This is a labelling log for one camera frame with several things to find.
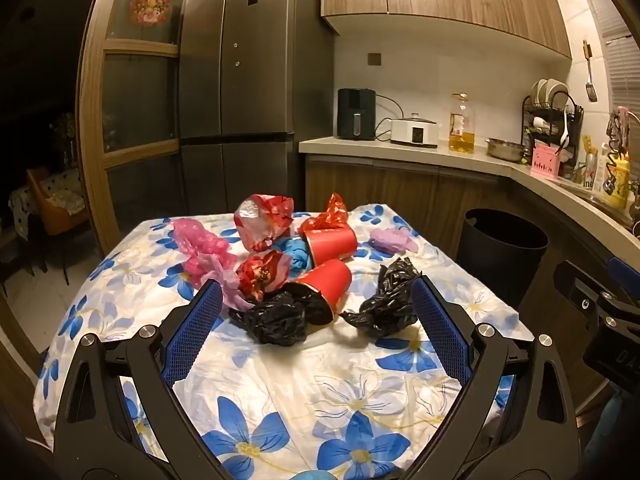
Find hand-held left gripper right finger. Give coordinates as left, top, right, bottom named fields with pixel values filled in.
left=400, top=276, right=581, bottom=480

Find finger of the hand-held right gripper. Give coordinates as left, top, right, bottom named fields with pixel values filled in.
left=553, top=259, right=627, bottom=321
left=606, top=256, right=640, bottom=295

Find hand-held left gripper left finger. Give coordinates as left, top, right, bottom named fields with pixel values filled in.
left=52, top=277, right=236, bottom=480

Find black plastic bag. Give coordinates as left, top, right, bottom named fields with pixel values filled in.
left=341, top=256, right=426, bottom=338
left=229, top=287, right=331, bottom=347

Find black trash bin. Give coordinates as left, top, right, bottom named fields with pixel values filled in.
left=457, top=208, right=549, bottom=306

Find pink plastic bag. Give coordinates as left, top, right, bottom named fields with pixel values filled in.
left=171, top=218, right=238, bottom=281

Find red white plastic wrapper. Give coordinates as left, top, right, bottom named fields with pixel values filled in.
left=236, top=250, right=293, bottom=301

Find red paper cup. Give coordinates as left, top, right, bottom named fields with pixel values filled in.
left=286, top=259, right=354, bottom=328
left=304, top=227, right=358, bottom=267

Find blue rubber glove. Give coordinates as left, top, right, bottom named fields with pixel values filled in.
left=270, top=237, right=313, bottom=273

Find red white plastic bag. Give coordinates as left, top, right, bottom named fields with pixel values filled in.
left=234, top=193, right=295, bottom=254

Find person's blue clothing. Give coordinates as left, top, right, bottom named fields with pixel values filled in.
left=582, top=390, right=631, bottom=466

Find yellow detergent bottle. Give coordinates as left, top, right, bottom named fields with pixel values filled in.
left=606, top=155, right=631, bottom=211

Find white plastic bottle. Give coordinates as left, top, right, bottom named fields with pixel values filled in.
left=592, top=142, right=609, bottom=193

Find pink plastic basket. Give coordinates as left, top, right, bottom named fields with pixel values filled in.
left=530, top=142, right=565, bottom=178

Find kitchen counter cabinet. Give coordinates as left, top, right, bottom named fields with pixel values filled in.
left=299, top=136, right=640, bottom=411

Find steel basin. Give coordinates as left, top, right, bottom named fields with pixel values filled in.
left=485, top=137, right=528, bottom=162

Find black dish rack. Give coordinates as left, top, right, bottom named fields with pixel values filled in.
left=521, top=80, right=585, bottom=176

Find orange chair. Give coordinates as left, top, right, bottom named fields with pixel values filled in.
left=27, top=167, right=91, bottom=271

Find metal spatula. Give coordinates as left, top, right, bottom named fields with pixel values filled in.
left=581, top=40, right=597, bottom=103

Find cooking oil bottle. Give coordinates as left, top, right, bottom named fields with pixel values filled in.
left=448, top=92, right=476, bottom=154

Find white electric cooker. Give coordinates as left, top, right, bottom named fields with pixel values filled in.
left=390, top=112, right=440, bottom=149

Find black air fryer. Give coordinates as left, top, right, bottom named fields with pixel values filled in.
left=337, top=88, right=377, bottom=141

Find window blinds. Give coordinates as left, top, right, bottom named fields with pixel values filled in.
left=575, top=0, right=640, bottom=121

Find grey refrigerator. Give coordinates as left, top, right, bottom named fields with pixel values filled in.
left=177, top=0, right=336, bottom=216

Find wooden glass door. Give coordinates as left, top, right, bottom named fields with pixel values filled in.
left=75, top=0, right=221, bottom=256

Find red flower decoration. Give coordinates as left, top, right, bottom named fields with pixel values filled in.
left=130, top=0, right=171, bottom=25

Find black power cable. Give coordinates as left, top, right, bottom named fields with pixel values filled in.
left=375, top=94, right=406, bottom=141

